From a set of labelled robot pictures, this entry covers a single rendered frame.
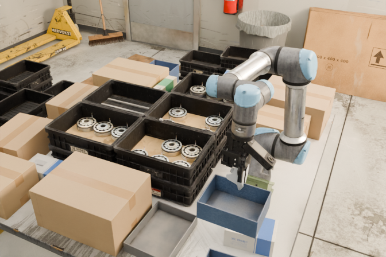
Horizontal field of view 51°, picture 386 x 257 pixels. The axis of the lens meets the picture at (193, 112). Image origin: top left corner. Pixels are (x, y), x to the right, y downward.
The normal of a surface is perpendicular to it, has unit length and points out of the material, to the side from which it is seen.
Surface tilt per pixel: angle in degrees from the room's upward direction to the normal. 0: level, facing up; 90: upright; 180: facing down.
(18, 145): 0
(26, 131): 0
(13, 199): 90
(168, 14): 90
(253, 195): 90
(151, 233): 0
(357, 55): 77
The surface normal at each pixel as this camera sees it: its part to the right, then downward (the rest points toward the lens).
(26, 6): 0.91, 0.22
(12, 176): 0.01, -0.86
